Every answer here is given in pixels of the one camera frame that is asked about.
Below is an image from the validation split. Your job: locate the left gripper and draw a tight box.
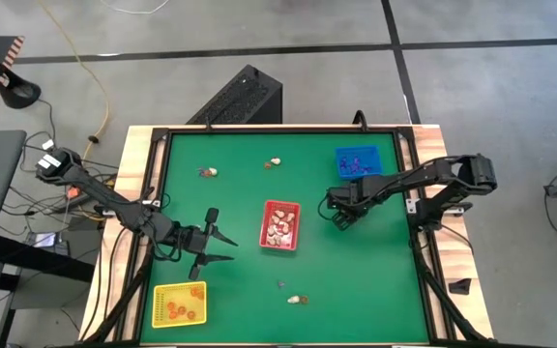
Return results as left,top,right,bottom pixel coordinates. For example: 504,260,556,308
180,207,240,281

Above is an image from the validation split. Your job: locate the blue plastic basket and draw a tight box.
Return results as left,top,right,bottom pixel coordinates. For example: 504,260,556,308
335,144,385,181

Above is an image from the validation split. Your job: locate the red plastic basket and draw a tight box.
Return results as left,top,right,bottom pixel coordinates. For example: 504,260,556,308
258,199,303,251

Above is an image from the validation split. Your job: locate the yellow plastic basket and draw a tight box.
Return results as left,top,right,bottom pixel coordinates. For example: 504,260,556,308
151,281,208,330

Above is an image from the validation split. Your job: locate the wooden table board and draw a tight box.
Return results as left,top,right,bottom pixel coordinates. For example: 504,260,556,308
78,124,495,342

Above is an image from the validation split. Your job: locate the black wedge block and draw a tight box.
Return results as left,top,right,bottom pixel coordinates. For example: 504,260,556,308
448,278,473,296

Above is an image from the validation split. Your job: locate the black perforated computer tower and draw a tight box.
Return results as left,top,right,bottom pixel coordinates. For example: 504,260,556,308
186,64,284,126

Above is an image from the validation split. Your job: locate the black desk bar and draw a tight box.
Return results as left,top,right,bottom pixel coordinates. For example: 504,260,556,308
0,234,97,284

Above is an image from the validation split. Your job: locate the black stand base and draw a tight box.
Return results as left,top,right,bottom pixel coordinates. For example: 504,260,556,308
0,33,43,110

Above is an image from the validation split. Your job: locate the black table frame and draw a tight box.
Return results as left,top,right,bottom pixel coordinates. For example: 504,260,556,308
84,124,490,348

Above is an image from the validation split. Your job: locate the yellow cable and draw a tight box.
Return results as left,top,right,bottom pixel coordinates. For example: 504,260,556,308
36,0,111,223

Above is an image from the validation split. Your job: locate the white cable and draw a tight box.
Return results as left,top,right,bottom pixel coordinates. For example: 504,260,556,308
99,0,171,15

